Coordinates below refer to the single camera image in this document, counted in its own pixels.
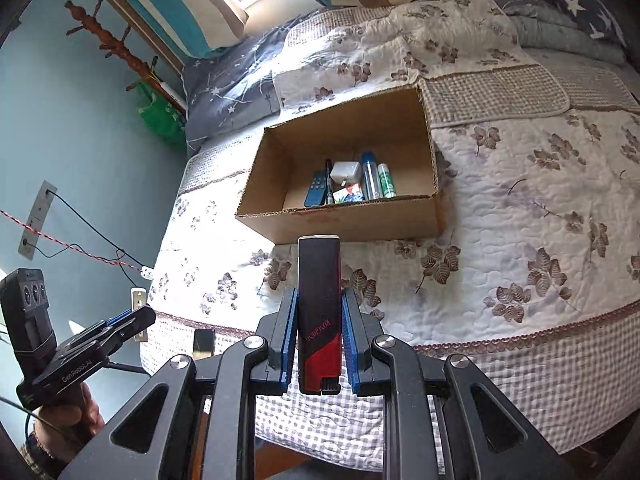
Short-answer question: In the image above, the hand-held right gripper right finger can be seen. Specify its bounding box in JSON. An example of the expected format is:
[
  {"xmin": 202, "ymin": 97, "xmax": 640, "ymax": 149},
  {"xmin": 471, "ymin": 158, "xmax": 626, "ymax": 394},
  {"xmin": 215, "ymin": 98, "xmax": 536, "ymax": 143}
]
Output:
[{"xmin": 341, "ymin": 287, "xmax": 583, "ymax": 480}]

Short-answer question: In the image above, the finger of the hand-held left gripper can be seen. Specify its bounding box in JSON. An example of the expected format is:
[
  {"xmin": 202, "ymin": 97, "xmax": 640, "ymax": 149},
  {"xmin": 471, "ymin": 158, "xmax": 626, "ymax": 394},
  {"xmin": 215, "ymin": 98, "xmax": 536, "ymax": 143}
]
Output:
[
  {"xmin": 106, "ymin": 305, "xmax": 157, "ymax": 356},
  {"xmin": 101, "ymin": 308, "xmax": 137, "ymax": 332}
]

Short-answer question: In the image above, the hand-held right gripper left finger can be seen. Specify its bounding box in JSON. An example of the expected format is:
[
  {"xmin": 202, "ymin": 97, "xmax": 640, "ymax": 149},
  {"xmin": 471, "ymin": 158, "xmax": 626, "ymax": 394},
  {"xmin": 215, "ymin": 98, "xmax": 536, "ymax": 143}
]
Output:
[{"xmin": 57, "ymin": 287, "xmax": 301, "ymax": 480}]

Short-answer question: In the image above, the black and red box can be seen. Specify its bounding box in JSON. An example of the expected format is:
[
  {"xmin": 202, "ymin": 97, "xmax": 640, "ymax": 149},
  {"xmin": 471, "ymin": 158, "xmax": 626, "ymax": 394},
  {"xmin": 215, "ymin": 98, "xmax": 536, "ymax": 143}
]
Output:
[{"xmin": 297, "ymin": 235, "xmax": 343, "ymax": 395}]

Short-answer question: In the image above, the cardboard box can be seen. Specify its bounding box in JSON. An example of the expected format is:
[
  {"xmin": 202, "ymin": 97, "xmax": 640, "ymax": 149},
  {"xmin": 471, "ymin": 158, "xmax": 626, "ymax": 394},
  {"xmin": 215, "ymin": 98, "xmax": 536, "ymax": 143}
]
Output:
[{"xmin": 234, "ymin": 85, "xmax": 448, "ymax": 246}]

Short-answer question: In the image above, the colourful small packet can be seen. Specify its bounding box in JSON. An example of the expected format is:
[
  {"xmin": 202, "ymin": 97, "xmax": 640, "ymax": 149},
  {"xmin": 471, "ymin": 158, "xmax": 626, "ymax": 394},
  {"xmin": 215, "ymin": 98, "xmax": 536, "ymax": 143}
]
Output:
[{"xmin": 332, "ymin": 184, "xmax": 365, "ymax": 205}]

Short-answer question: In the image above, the dark remote control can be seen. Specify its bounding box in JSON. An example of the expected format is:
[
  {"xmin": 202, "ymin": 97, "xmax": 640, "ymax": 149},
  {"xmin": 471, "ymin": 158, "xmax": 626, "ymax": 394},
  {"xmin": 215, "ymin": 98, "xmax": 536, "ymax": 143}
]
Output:
[{"xmin": 304, "ymin": 170, "xmax": 331, "ymax": 208}]

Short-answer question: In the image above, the green and white glue stick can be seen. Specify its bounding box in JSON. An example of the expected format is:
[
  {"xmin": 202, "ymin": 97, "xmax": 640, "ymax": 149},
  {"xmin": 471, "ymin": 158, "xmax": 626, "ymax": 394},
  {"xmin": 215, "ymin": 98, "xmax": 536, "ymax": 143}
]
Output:
[{"xmin": 377, "ymin": 162, "xmax": 399, "ymax": 199}]

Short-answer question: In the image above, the clear tube with blue cap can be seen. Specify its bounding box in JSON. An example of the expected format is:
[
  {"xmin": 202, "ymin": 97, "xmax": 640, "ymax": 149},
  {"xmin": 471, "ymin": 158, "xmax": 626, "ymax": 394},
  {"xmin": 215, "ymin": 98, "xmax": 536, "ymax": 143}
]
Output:
[{"xmin": 360, "ymin": 150, "xmax": 381, "ymax": 202}]

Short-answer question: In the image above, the white charger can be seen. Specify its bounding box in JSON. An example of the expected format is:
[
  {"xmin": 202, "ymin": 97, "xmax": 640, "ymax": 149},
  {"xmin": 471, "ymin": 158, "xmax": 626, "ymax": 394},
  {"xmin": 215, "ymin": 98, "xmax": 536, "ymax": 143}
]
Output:
[{"xmin": 330, "ymin": 161, "xmax": 362, "ymax": 187}]

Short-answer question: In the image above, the person's left forearm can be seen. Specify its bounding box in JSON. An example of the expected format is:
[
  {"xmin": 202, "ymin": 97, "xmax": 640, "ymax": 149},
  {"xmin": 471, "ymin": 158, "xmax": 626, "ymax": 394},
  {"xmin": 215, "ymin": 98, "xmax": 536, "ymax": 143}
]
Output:
[{"xmin": 20, "ymin": 427, "xmax": 83, "ymax": 480}]

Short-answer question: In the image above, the person's left hand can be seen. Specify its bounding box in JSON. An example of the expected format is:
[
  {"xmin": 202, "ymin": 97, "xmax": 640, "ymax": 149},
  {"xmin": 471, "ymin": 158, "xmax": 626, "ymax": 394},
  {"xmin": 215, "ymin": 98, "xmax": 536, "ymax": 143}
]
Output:
[{"xmin": 32, "ymin": 382, "xmax": 107, "ymax": 454}]

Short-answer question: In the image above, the dark rectangular device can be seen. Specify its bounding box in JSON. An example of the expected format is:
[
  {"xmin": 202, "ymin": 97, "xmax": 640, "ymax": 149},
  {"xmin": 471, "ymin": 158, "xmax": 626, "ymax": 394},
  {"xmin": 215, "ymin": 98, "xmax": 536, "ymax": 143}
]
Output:
[{"xmin": 193, "ymin": 329, "xmax": 217, "ymax": 361}]

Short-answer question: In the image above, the white floral bed quilt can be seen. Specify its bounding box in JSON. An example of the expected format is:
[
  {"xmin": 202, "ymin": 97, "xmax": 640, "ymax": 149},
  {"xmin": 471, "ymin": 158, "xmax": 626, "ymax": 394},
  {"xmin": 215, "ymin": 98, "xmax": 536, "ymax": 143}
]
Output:
[{"xmin": 137, "ymin": 105, "xmax": 640, "ymax": 461}]

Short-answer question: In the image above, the green bag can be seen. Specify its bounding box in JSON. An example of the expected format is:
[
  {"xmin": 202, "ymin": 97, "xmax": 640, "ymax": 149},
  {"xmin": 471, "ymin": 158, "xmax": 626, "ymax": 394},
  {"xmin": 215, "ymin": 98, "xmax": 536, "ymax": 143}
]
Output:
[{"xmin": 136, "ymin": 82, "xmax": 189, "ymax": 154}]

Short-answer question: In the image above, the grey constellation print bedding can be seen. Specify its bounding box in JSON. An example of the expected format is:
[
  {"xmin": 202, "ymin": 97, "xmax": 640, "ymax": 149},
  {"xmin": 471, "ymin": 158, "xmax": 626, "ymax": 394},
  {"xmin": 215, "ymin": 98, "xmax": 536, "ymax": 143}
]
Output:
[{"xmin": 181, "ymin": 20, "xmax": 301, "ymax": 158}]

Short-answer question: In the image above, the wooden coat rack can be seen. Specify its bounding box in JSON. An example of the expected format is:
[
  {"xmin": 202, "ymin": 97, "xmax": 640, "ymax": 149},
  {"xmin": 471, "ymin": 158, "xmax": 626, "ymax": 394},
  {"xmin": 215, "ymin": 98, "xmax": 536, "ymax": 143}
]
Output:
[{"xmin": 64, "ymin": 0, "xmax": 188, "ymax": 117}]

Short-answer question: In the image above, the checked quilted pillowcase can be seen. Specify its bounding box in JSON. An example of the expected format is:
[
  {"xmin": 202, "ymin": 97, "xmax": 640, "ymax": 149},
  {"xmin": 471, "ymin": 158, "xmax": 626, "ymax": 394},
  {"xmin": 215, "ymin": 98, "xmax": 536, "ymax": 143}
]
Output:
[{"xmin": 422, "ymin": 62, "xmax": 572, "ymax": 129}]

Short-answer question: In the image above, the folded floral quilt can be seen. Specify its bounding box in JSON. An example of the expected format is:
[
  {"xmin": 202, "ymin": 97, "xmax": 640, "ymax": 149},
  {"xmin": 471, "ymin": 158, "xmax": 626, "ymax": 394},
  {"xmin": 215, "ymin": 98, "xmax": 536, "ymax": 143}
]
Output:
[{"xmin": 272, "ymin": 0, "xmax": 542, "ymax": 111}]

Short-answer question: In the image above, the grey folded blanket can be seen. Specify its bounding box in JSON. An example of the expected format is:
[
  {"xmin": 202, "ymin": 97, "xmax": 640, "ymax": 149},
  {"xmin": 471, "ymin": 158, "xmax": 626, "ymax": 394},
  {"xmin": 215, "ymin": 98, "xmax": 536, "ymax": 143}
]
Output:
[{"xmin": 502, "ymin": 2, "xmax": 634, "ymax": 67}]

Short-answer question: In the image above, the white wall socket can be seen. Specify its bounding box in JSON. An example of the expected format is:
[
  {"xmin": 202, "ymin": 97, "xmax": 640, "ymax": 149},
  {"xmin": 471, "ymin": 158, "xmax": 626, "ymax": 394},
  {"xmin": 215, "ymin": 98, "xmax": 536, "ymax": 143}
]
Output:
[{"xmin": 129, "ymin": 287, "xmax": 150, "ymax": 342}]

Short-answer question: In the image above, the red white braided cable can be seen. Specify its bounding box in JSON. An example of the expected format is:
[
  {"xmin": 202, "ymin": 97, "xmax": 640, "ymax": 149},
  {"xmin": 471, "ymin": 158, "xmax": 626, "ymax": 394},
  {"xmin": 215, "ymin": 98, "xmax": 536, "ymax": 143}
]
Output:
[{"xmin": 0, "ymin": 209, "xmax": 146, "ymax": 274}]

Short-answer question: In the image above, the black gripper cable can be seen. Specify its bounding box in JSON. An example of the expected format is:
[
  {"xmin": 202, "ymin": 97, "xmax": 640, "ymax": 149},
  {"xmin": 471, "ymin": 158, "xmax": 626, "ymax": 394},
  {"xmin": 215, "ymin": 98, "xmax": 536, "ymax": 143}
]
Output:
[{"xmin": 0, "ymin": 394, "xmax": 38, "ymax": 443}]

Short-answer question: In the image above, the grey wall socket plate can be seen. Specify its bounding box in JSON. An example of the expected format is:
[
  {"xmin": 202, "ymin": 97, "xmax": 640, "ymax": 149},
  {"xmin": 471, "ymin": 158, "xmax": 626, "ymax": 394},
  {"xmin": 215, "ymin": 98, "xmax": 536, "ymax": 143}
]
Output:
[{"xmin": 17, "ymin": 180, "xmax": 59, "ymax": 261}]

